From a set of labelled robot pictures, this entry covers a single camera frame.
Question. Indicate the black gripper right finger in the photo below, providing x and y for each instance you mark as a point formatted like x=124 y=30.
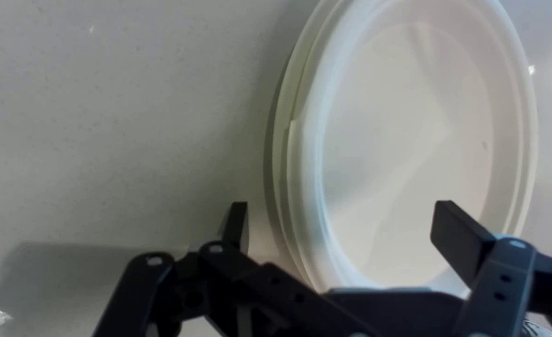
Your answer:
x=500 y=281

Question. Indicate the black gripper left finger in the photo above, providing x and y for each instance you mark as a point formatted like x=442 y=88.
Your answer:
x=164 y=292

